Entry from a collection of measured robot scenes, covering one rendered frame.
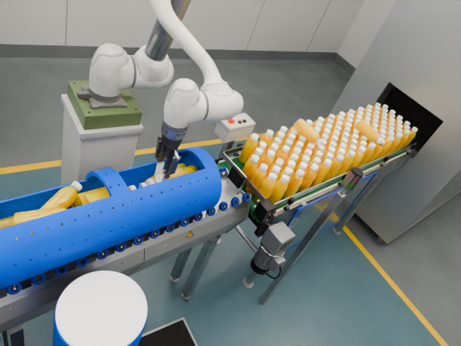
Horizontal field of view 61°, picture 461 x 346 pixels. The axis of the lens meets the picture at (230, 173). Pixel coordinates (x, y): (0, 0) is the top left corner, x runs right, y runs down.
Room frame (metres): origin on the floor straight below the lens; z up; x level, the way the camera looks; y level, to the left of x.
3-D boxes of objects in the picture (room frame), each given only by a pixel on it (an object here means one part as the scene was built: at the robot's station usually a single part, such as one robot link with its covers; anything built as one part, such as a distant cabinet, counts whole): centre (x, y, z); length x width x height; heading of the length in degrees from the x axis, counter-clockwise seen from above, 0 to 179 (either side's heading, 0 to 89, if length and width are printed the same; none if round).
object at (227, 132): (1.81, 0.08, 1.05); 0.20 x 0.10 x 0.10; 144
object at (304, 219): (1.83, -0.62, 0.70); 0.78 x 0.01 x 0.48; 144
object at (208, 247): (1.38, -0.05, 0.31); 0.06 x 0.06 x 0.63; 54
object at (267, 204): (1.40, -0.22, 0.95); 0.10 x 0.07 x 0.10; 54
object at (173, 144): (1.10, 0.24, 1.35); 0.08 x 0.07 x 0.09; 54
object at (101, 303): (0.59, 0.19, 1.03); 0.28 x 0.28 x 0.01
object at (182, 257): (1.47, 0.06, 0.31); 0.06 x 0.06 x 0.63; 54
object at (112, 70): (1.55, 0.72, 1.25); 0.18 x 0.16 x 0.22; 134
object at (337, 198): (1.58, -0.55, 0.55); 0.04 x 0.04 x 1.10; 54
